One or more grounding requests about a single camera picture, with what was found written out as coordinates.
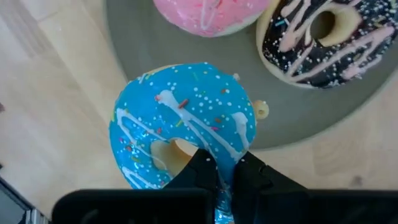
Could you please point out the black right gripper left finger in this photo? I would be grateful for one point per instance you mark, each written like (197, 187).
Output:
(202, 177)

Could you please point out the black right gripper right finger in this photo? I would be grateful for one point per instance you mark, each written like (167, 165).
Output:
(248, 180)

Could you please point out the large blue glazed donut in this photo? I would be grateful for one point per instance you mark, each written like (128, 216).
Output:
(186, 84)

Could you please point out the large chocolate drizzled donut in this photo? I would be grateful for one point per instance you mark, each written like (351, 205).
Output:
(311, 62)

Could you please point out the large pink glazed donut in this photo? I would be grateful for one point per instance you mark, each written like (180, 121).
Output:
(186, 15)

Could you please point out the grey round plate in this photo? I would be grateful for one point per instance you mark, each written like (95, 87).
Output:
(217, 53)

